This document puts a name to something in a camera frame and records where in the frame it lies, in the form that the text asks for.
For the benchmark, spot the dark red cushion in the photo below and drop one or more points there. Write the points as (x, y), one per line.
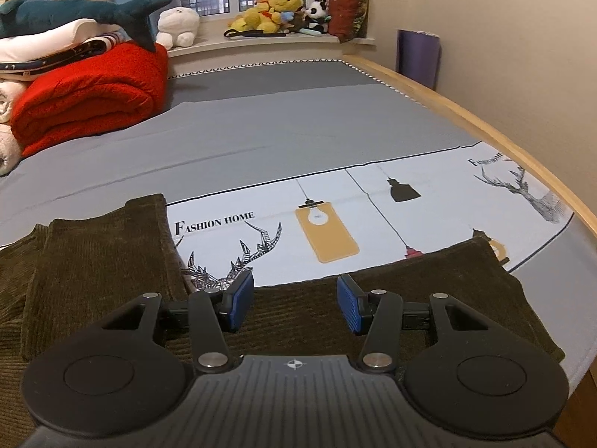
(346, 7)

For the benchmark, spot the white seal plush toy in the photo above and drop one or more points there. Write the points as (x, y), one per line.
(178, 25)

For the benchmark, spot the red folded blanket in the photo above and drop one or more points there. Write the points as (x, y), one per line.
(88, 98)

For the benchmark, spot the wooden bed frame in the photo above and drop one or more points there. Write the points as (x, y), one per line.
(471, 116)

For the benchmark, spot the purple rolled mat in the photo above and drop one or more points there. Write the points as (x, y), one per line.
(419, 58)

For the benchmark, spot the panda plush toy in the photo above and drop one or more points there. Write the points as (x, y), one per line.
(317, 17)

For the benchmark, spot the white folded duvet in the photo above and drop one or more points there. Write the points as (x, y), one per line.
(42, 39)

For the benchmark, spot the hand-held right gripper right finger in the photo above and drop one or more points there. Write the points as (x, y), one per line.
(350, 305)

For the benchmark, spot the striped folded blanket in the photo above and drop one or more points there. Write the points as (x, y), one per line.
(65, 53)

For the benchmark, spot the yellow bear plush toy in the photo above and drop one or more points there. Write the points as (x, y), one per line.
(268, 11)

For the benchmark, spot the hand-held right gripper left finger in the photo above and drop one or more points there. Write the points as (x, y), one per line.
(242, 301)

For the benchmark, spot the blue shark plush toy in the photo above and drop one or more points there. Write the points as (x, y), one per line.
(60, 11)

